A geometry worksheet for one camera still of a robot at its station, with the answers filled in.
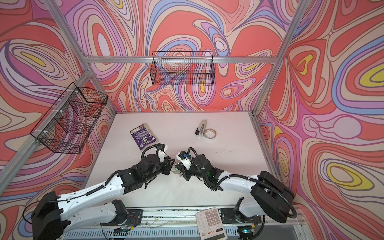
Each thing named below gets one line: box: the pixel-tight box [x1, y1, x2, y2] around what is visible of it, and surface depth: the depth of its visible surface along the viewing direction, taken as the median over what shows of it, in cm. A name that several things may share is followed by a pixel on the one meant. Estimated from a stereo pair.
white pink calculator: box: [195, 207, 228, 240], surface depth 71 cm
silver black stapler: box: [195, 119, 208, 137], surface depth 109 cm
